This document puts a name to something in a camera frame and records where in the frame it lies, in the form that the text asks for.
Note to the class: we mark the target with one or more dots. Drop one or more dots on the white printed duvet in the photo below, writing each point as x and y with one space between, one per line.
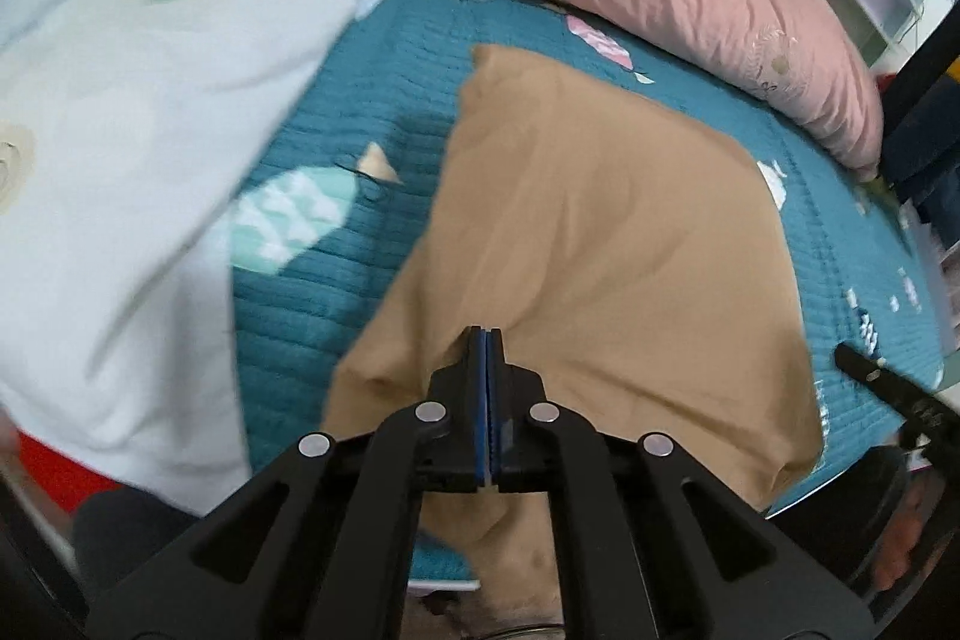
135 123

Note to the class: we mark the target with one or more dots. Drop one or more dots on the red object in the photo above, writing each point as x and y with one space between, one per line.
67 467

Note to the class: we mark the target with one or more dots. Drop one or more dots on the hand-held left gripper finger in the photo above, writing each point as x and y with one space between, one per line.
480 415
493 415

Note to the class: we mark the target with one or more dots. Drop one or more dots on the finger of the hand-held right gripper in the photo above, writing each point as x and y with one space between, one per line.
892 389

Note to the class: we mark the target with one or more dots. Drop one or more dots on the teal quilted bed mat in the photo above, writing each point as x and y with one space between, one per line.
315 310

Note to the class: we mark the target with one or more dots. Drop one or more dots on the tan button-front jacket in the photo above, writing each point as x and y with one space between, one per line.
600 235

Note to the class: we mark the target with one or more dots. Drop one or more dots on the navy and yellow puffer jacket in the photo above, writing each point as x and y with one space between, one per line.
926 145

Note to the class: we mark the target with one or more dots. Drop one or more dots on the person's right hand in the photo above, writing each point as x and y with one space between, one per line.
900 535

